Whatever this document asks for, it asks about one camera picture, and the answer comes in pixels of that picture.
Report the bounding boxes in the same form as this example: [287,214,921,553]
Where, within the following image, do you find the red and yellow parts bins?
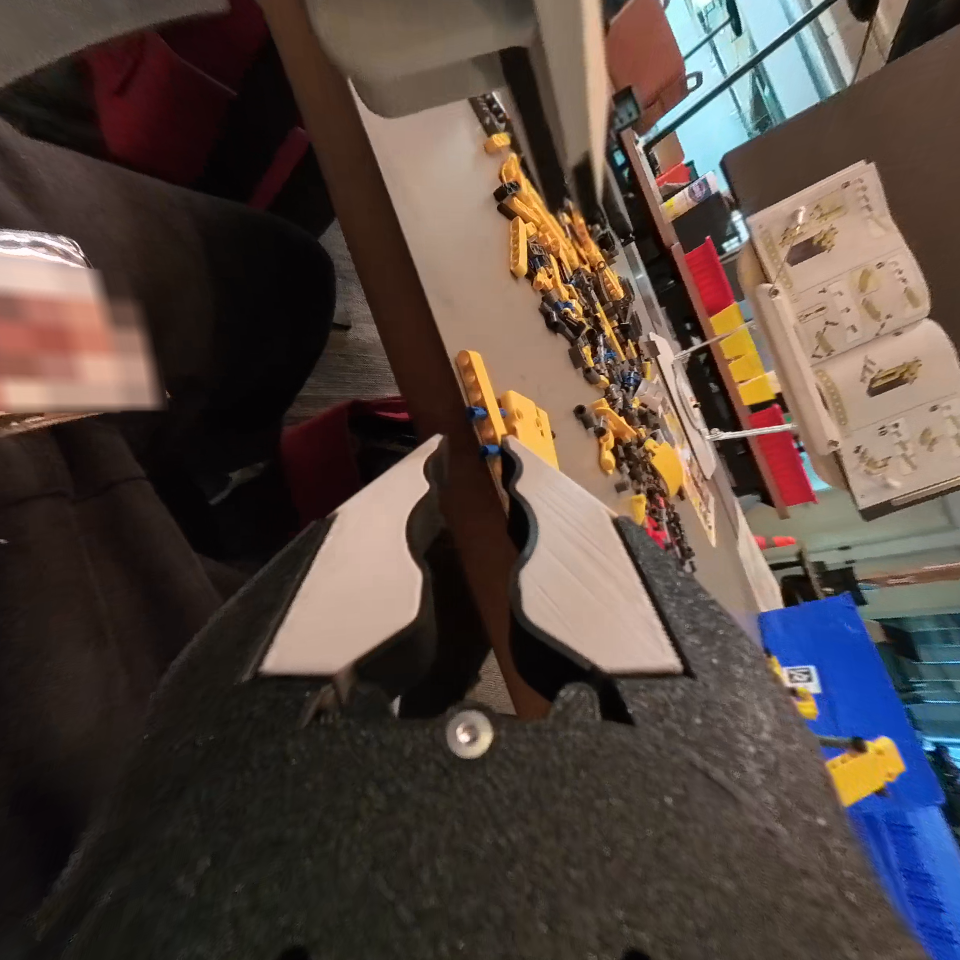
[681,235,821,520]

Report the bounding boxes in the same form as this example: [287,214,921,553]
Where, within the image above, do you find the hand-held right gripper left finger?
[255,432,451,702]

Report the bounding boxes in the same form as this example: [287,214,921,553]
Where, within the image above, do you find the white sticker sheet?
[643,332,719,546]

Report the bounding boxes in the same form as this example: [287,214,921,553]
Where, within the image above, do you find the metal wire book stand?
[673,330,798,445]

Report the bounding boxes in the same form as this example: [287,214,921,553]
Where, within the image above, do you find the blue storage bin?
[756,591,960,960]

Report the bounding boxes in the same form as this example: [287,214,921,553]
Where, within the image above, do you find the yellow toy panel block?
[498,389,561,476]

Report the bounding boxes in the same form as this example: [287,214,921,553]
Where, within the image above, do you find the yellow toy building beam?
[455,348,513,482]

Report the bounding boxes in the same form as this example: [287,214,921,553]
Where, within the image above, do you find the red backpack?
[279,396,423,528]

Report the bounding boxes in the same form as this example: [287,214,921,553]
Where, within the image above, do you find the white labelled bottle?
[663,171,723,223]

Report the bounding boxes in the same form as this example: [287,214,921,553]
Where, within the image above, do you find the building instruction booklet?
[738,159,954,520]

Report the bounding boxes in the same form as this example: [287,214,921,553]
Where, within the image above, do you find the yellow toy brick assembly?
[823,733,906,809]

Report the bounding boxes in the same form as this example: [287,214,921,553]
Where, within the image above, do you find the pile of toy building pieces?
[480,93,700,576]

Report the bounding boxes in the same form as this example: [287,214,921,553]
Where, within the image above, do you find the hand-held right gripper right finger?
[498,435,687,678]

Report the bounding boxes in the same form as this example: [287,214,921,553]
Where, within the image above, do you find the brown bag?
[604,0,708,138]

